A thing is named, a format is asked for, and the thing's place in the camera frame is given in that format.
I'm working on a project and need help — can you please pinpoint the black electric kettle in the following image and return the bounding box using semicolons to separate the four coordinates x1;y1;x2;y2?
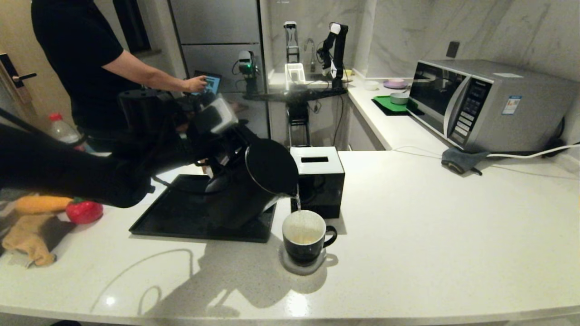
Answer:
204;138;300;230

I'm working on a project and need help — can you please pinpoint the person's bare hand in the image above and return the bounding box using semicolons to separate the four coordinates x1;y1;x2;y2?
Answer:
184;76;208;94

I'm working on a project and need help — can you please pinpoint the open laptop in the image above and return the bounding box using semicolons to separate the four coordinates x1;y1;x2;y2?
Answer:
194;70;222;96

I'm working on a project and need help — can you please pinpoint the black serving tray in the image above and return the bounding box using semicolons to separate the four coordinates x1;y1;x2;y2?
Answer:
129;174;276;243

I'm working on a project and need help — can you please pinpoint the white dish rack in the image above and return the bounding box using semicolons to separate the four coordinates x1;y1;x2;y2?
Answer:
284;63;307;90

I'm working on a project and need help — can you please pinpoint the black tissue box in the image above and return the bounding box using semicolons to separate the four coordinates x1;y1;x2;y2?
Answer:
289;146;345;219

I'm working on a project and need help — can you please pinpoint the grey refrigerator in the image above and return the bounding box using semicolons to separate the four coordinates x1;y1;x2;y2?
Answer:
169;0;272;151

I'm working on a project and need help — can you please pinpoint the black cup white inside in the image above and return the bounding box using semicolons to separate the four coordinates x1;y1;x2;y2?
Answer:
282;210;338;263

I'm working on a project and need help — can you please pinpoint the upright black gripper stand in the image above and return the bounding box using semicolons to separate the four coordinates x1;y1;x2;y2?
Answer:
284;21;300;64

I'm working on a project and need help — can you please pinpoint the white saucer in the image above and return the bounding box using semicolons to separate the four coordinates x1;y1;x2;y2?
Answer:
279;247;328;276

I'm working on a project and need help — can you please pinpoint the red toy tomato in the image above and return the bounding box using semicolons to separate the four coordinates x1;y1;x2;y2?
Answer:
66;201;104;225

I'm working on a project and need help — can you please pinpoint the dark window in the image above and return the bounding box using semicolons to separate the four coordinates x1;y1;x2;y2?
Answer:
112;0;153;56

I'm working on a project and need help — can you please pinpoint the green cutting mat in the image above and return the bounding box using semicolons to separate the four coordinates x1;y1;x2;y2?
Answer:
372;96;424;116

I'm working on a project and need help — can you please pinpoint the green cutting board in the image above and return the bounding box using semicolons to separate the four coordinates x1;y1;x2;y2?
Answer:
373;95;411;113

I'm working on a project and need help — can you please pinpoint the plastic bottle red cap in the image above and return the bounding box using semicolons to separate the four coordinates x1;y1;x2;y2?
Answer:
49;113;87;152

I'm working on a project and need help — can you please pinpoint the person in black t-shirt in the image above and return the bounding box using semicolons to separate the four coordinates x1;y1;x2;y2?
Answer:
31;0;208;150

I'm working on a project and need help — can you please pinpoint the yellow toy corn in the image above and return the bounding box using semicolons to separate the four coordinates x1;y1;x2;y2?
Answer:
16;195;73;214

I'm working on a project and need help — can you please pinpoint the tan cloth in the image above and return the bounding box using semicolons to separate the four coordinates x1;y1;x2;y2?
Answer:
2;213;75;267

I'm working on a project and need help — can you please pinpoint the grey-blue cloth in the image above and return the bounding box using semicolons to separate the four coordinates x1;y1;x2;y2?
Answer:
441;148;490;175

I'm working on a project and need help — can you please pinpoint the beige wooden door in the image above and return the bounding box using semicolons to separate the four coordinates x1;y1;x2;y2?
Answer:
0;0;50;123

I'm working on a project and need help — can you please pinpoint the silver microwave oven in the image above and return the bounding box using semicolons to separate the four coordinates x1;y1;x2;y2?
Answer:
406;59;579;153

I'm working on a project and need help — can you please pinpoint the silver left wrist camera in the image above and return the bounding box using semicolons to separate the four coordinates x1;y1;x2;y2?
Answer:
199;96;238;134

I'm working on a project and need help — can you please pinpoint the dark door handle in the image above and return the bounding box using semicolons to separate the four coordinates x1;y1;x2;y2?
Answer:
0;53;37;89

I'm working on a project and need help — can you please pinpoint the thick white power cable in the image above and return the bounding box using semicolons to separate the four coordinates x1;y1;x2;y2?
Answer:
485;142;580;159

